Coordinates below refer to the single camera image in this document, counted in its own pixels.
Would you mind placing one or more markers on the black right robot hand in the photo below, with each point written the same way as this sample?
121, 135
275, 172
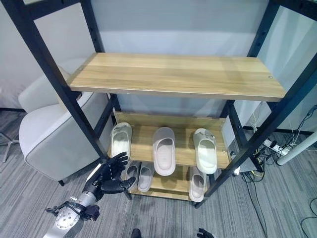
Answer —
204, 233

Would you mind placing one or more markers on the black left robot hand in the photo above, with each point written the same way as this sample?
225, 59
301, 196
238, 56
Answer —
111, 171

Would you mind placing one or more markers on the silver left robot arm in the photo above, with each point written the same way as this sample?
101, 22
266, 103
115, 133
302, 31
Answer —
71, 210

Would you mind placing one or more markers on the cream slide slipper with charms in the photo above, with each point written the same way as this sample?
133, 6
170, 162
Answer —
121, 140
205, 151

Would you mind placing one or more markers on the large pinkish-beige cloth slipper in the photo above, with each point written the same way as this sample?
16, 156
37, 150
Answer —
164, 153

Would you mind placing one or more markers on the low wooden shelf board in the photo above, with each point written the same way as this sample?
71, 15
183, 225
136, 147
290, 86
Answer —
168, 184

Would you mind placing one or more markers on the white upholstered armchair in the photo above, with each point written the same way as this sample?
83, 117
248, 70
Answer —
57, 138

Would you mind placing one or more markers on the dark robot foot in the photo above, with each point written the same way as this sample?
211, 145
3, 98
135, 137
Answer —
136, 233

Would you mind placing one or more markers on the wooden shelf board with backboard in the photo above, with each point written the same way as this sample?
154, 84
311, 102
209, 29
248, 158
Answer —
183, 146

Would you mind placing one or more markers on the grey chair base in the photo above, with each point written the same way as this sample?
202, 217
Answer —
7, 143

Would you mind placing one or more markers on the white power strip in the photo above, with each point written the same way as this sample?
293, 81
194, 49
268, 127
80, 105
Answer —
277, 146

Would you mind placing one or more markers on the large wooden shelf board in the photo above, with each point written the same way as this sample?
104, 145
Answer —
173, 74

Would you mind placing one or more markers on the white table leg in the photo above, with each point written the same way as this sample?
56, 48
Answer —
297, 148

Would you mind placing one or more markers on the black metal shoe rack frame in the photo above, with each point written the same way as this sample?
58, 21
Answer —
62, 81

